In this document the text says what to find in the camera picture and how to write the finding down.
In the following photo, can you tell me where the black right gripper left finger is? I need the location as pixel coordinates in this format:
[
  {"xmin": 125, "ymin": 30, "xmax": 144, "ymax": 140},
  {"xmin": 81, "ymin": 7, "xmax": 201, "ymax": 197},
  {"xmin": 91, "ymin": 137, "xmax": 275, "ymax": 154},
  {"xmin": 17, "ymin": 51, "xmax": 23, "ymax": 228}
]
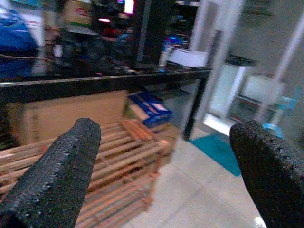
[{"xmin": 0, "ymin": 117, "xmax": 102, "ymax": 228}]

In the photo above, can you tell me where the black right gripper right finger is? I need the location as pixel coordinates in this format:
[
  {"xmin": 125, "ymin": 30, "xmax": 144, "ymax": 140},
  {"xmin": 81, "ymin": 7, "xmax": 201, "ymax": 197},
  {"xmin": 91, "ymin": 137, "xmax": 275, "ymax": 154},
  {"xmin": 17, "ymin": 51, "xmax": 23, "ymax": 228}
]
[{"xmin": 229, "ymin": 120, "xmax": 304, "ymax": 228}]

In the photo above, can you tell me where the teal floor mat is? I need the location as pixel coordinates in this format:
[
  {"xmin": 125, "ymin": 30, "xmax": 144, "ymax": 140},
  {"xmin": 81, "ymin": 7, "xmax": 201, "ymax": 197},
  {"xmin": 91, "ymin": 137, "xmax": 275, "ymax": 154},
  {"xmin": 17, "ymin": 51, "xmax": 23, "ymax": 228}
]
[{"xmin": 189, "ymin": 134, "xmax": 242, "ymax": 177}]

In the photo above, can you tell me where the large brown cardboard box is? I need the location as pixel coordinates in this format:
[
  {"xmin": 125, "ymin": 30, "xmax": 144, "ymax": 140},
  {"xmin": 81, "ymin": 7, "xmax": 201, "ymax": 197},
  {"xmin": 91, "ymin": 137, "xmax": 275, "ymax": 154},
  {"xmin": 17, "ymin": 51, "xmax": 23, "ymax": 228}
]
[{"xmin": 7, "ymin": 91, "xmax": 129, "ymax": 145}]

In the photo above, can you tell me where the wooden slatted rack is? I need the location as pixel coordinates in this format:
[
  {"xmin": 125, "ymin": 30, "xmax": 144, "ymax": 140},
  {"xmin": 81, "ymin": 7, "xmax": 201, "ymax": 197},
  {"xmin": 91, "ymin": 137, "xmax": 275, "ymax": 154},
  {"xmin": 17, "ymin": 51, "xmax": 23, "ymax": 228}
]
[{"xmin": 0, "ymin": 120, "xmax": 173, "ymax": 228}]

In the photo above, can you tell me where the low white shelf unit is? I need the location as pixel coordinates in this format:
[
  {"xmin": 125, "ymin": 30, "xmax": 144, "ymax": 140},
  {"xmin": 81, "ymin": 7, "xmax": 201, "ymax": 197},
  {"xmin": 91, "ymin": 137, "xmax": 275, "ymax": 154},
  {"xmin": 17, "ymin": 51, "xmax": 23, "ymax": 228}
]
[{"xmin": 223, "ymin": 54, "xmax": 288, "ymax": 124}]

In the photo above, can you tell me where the long black table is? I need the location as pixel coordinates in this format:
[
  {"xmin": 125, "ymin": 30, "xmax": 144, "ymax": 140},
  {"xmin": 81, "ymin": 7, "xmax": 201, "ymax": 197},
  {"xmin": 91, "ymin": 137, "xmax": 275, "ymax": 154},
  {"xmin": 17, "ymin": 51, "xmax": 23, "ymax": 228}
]
[{"xmin": 0, "ymin": 47, "xmax": 212, "ymax": 142}]

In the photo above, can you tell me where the blue printed box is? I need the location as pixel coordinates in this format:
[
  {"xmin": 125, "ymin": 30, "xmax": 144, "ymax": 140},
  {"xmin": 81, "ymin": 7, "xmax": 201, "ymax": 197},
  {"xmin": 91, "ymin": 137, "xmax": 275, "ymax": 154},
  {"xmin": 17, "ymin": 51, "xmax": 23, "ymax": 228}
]
[{"xmin": 128, "ymin": 91, "xmax": 174, "ymax": 129}]

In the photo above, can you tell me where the white framed glass door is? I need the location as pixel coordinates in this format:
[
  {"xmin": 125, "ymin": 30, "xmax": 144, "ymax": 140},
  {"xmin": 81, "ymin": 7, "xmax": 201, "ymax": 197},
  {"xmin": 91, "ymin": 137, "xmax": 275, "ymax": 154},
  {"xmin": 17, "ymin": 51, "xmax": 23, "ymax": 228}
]
[{"xmin": 182, "ymin": 0, "xmax": 245, "ymax": 141}]

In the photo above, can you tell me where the flat white box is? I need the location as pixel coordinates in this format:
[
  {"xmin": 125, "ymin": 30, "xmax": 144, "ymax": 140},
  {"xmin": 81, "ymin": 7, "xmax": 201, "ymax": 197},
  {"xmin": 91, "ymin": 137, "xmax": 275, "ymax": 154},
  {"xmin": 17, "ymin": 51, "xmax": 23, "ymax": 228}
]
[{"xmin": 167, "ymin": 48, "xmax": 209, "ymax": 68}]

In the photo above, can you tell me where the blue bag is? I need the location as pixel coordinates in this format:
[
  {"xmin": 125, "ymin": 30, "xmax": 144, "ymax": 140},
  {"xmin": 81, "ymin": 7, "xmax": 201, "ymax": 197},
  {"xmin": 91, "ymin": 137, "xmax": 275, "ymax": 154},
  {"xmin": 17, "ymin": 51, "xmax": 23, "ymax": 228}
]
[{"xmin": 0, "ymin": 14, "xmax": 38, "ymax": 79}]

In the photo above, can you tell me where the small printed cardboard box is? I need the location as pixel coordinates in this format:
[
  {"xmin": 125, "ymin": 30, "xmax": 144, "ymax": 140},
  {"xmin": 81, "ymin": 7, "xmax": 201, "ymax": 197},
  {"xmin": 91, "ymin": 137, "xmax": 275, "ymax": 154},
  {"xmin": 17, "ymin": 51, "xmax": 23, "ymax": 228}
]
[{"xmin": 63, "ymin": 0, "xmax": 93, "ymax": 26}]

